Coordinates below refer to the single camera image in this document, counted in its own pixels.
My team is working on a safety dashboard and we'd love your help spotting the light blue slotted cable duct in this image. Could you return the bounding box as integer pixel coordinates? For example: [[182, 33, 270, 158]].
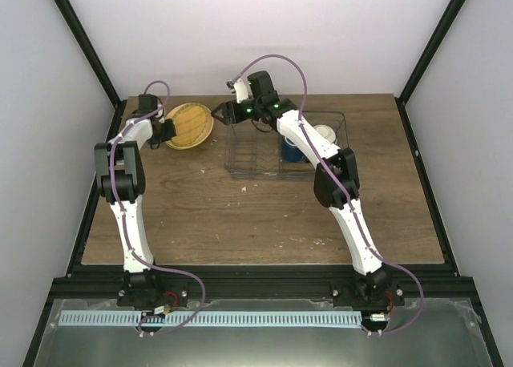
[[58, 310, 362, 329]]

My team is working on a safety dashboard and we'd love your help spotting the right black frame post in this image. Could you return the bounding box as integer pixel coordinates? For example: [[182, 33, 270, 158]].
[[398, 0, 466, 103]]

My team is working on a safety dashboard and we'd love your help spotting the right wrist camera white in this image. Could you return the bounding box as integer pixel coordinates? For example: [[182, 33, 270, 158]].
[[226, 78, 249, 103]]

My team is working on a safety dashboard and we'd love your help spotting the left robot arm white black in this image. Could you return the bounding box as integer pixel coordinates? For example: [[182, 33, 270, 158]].
[[94, 93, 176, 307]]

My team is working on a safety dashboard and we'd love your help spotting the black wire dish rack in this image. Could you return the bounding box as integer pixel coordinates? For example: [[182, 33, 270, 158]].
[[224, 111, 349, 180]]

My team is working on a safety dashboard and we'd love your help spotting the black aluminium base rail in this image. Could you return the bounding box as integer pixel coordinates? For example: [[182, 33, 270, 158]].
[[115, 264, 406, 310]]

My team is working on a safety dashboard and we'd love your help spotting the yellow woven bamboo plate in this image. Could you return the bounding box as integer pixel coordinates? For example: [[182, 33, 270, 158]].
[[165, 103, 214, 150]]

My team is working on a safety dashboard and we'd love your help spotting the black frame post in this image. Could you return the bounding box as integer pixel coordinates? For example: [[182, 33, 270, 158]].
[[398, 0, 466, 103], [42, 0, 123, 107]]

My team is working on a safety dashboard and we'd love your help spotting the left black frame post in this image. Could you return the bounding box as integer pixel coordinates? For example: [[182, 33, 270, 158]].
[[42, 0, 123, 107]]

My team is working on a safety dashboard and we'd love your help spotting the teal and white bowl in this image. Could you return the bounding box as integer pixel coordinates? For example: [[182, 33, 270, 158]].
[[313, 124, 337, 144]]

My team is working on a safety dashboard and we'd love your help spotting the dark blue enamel mug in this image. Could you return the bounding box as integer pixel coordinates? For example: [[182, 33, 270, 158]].
[[281, 136, 309, 163]]

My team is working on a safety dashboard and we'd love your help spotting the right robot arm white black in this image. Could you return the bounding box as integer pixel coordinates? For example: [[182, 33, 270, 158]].
[[212, 71, 390, 305]]

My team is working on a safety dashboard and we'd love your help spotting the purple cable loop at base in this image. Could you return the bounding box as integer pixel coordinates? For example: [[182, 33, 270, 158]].
[[134, 296, 212, 338]]

